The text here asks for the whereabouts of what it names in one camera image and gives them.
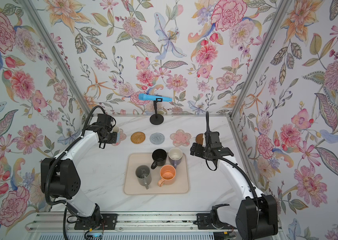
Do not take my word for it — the grey cup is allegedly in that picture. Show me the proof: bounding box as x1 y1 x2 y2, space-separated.
135 165 152 190

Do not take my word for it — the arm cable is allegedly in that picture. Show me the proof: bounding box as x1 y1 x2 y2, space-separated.
204 155 261 240
44 104 117 240

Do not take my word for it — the blue microphone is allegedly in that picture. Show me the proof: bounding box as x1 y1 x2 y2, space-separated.
139 94 172 102

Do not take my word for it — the pink flower silicone coaster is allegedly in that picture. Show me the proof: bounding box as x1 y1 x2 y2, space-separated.
112 129 127 146
170 130 191 147

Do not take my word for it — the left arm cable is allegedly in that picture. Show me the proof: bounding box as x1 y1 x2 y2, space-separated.
44 104 117 240

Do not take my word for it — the pink flower silicone coaster left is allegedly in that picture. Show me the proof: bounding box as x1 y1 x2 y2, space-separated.
112 129 127 146

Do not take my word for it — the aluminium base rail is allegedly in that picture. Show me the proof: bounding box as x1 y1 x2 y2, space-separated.
24 211 283 233

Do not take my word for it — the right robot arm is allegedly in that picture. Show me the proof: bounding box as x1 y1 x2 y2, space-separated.
190 114 278 240

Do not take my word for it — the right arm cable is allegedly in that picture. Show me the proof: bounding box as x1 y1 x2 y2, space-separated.
204 155 261 240

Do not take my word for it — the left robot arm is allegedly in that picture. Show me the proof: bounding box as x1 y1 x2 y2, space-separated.
41 114 118 228

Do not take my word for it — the orange cup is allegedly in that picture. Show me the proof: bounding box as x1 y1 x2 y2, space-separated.
158 165 176 187

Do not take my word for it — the light blue cup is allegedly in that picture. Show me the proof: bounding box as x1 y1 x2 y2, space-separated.
112 126 121 144

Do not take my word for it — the black cup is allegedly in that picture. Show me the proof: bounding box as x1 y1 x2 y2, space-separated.
151 149 168 170

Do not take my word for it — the white cup with purple outside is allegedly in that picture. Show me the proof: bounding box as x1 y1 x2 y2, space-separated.
168 148 183 169

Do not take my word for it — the brown wooden round coaster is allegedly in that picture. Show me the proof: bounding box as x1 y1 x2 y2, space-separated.
195 134 205 146

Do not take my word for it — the black microphone stand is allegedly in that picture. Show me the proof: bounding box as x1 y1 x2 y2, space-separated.
150 98 164 126

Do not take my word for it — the woven rattan round coaster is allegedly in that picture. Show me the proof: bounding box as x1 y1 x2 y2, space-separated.
131 132 146 144

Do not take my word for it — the pink flower silicone coaster right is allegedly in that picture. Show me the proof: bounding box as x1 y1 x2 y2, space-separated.
170 130 191 147

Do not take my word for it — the blue woven round coaster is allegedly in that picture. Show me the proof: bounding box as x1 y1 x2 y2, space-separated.
150 133 165 145

